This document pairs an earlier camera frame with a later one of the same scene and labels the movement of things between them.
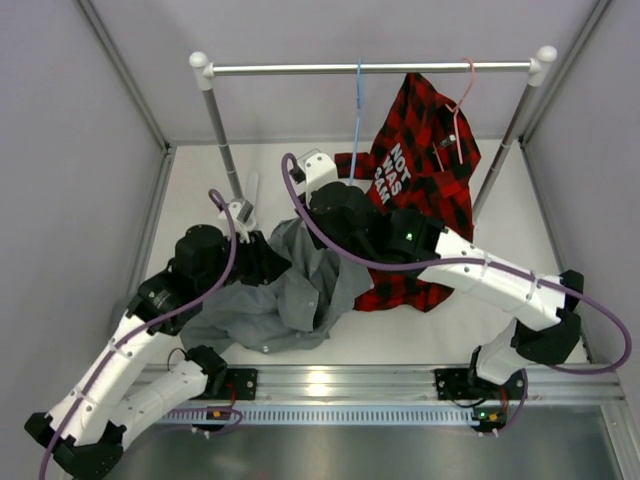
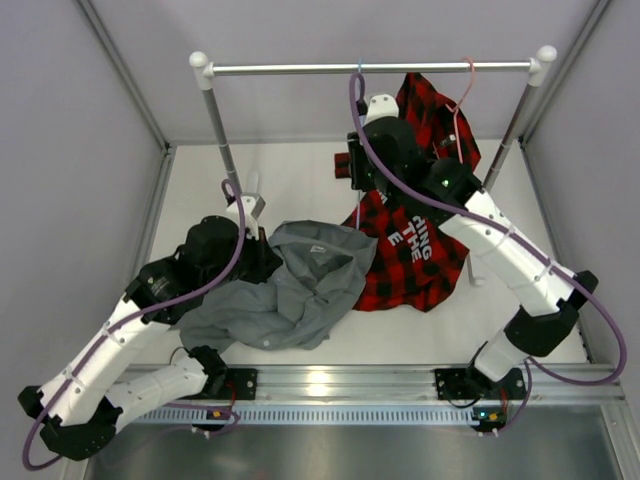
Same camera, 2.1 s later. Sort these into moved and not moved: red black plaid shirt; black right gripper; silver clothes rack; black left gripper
Moved: black right gripper
Not moved: black left gripper; silver clothes rack; red black plaid shirt
